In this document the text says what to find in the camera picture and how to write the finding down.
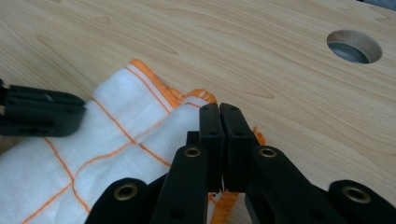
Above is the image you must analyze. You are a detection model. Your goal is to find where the white cloth with orange trim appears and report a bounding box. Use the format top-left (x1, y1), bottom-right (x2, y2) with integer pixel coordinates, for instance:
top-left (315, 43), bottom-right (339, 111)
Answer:
top-left (0, 59), bottom-right (267, 224)

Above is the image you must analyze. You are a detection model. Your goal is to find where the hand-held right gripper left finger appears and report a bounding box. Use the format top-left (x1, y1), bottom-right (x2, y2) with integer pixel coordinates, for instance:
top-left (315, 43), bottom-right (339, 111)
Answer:
top-left (149, 103), bottom-right (226, 224)

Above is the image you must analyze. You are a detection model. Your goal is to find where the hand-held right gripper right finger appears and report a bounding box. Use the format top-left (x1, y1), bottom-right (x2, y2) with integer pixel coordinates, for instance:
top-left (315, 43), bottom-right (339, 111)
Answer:
top-left (219, 103), bottom-right (349, 224)

